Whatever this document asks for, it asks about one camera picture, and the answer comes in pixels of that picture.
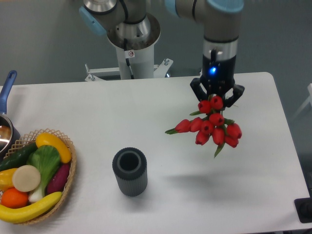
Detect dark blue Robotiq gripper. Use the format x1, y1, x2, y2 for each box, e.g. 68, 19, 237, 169
190, 56, 245, 108

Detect red tulip bouquet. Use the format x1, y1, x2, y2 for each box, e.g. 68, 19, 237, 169
165, 95, 242, 156

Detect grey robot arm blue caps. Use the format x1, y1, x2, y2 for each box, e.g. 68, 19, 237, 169
79, 0, 244, 107

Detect dark grey ribbed vase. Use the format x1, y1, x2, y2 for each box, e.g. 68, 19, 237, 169
112, 147, 148, 197

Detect black device at table edge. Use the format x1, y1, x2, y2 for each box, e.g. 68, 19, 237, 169
294, 197, 312, 223

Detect yellow squash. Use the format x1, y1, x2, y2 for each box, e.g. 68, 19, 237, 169
35, 132, 72, 164

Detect green bok choy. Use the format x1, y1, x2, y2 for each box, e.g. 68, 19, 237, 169
27, 145, 60, 203

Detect purple sweet potato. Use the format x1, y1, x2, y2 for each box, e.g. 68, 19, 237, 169
46, 164, 70, 195

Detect woven wicker basket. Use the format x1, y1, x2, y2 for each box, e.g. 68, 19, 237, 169
4, 129, 77, 225

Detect green cucumber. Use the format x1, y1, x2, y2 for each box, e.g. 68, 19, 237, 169
0, 143, 37, 171

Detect yellow bell pepper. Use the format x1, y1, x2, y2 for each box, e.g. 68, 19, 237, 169
0, 168, 17, 191

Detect orange fruit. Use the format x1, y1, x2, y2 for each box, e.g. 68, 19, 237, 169
0, 188, 28, 209

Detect yellow banana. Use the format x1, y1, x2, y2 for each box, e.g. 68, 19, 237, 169
0, 192, 62, 224

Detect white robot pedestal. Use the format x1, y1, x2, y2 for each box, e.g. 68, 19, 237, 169
84, 45, 174, 82

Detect white frame at right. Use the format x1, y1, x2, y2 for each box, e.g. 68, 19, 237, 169
291, 83, 312, 122

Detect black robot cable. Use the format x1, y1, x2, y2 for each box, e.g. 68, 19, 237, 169
123, 38, 135, 79

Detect blue handled steel pot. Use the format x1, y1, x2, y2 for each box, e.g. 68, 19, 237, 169
0, 70, 20, 160

